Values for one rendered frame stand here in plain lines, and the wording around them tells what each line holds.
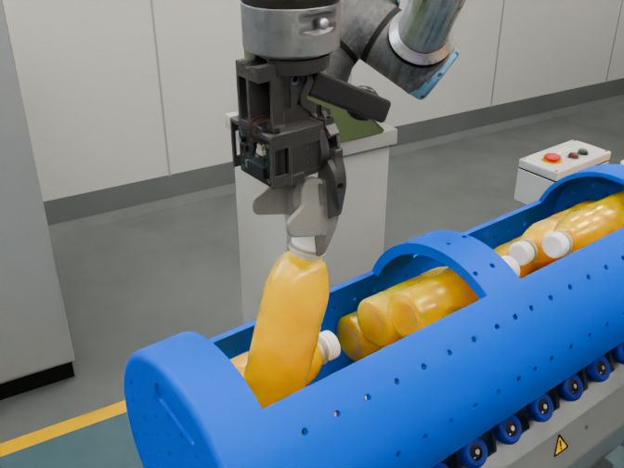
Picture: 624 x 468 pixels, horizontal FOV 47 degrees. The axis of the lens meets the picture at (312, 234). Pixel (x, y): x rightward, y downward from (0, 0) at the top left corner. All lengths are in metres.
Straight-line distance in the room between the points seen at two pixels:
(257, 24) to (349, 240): 1.24
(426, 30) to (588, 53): 4.11
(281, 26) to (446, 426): 0.50
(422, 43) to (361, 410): 1.01
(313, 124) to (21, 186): 1.76
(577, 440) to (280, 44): 0.85
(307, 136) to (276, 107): 0.04
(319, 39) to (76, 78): 3.03
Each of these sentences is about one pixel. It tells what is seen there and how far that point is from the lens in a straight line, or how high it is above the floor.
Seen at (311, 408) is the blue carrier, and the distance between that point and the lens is 0.76.
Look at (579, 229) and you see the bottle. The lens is 1.17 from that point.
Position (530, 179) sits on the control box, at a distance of 1.64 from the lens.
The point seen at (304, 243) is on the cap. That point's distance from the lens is 0.75.
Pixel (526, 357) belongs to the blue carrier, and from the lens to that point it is 0.96.
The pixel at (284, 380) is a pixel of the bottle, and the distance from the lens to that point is 0.79.
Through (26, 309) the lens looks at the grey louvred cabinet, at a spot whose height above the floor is 0.36.
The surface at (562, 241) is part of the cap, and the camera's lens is 1.15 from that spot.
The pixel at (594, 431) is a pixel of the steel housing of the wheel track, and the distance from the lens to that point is 1.30.
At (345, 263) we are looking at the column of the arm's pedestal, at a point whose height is 0.75.
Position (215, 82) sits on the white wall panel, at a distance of 3.86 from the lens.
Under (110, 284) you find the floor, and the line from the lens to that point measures 3.28.
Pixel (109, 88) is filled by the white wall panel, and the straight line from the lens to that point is 3.68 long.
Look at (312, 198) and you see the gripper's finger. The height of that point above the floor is 1.40.
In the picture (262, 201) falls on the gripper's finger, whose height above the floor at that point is 1.38.
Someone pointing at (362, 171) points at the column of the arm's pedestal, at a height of 1.00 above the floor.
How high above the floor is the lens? 1.71
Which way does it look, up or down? 29 degrees down
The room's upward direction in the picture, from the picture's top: straight up
